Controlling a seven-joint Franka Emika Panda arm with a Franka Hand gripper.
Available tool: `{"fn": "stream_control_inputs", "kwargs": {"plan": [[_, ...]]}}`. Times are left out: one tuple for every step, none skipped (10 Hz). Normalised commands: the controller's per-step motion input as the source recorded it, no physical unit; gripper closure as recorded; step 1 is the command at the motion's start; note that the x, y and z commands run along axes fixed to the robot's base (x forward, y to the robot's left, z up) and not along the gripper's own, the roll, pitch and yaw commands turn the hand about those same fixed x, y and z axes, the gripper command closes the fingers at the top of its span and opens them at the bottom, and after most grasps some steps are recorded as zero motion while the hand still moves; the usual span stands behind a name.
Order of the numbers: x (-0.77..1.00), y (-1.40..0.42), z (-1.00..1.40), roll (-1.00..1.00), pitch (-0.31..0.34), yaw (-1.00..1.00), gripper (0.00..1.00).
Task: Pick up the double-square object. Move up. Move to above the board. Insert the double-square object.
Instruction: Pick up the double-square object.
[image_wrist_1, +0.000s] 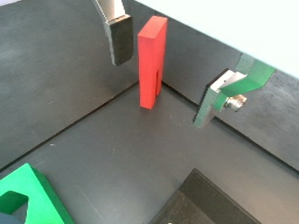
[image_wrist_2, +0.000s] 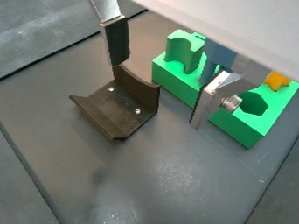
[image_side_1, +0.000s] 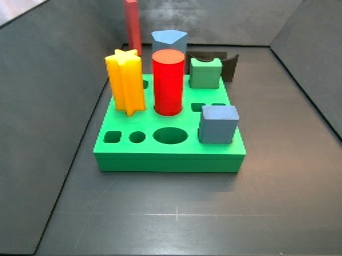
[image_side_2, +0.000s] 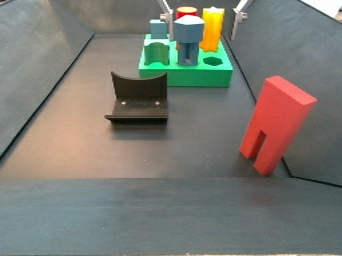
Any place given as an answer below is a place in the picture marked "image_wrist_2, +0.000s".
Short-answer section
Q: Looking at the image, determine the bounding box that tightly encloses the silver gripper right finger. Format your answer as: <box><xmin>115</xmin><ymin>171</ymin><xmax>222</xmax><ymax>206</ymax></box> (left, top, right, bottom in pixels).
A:
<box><xmin>191</xmin><ymin>55</ymin><xmax>271</xmax><ymax>129</ymax></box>

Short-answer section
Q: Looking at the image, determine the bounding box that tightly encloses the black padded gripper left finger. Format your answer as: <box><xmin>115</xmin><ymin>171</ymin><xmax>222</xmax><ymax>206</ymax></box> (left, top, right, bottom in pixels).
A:
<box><xmin>88</xmin><ymin>0</ymin><xmax>129</xmax><ymax>67</ymax></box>

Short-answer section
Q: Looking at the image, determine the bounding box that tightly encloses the green shape sorting board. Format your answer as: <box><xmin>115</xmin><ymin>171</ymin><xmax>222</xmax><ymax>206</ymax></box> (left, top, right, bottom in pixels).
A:
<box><xmin>152</xmin><ymin>53</ymin><xmax>299</xmax><ymax>149</ymax></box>

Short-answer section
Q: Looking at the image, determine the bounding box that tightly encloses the blue pentagon block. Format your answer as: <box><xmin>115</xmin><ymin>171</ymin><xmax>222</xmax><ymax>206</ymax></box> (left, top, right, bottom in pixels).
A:
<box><xmin>200</xmin><ymin>38</ymin><xmax>238</xmax><ymax>84</ymax></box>

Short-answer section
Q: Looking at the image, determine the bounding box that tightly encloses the yellow star block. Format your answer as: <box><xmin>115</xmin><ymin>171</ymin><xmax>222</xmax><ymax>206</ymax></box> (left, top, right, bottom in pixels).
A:
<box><xmin>264</xmin><ymin>72</ymin><xmax>291</xmax><ymax>91</ymax></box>

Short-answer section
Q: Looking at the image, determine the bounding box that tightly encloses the green arch block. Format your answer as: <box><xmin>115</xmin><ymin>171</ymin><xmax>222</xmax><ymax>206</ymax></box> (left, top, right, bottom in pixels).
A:
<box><xmin>164</xmin><ymin>30</ymin><xmax>206</xmax><ymax>74</ymax></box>

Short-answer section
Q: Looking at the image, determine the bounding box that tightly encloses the black curved holder stand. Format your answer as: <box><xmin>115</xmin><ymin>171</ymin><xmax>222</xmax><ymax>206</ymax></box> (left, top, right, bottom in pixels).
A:
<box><xmin>69</xmin><ymin>65</ymin><xmax>160</xmax><ymax>140</ymax></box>

